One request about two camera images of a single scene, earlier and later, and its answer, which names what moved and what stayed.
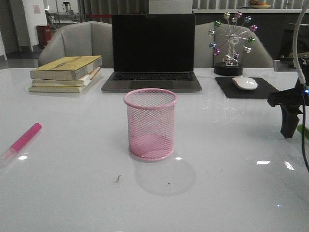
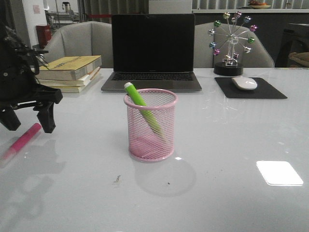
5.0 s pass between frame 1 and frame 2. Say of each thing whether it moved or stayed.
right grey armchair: stayed
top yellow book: stayed
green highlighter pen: moved
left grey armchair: stayed
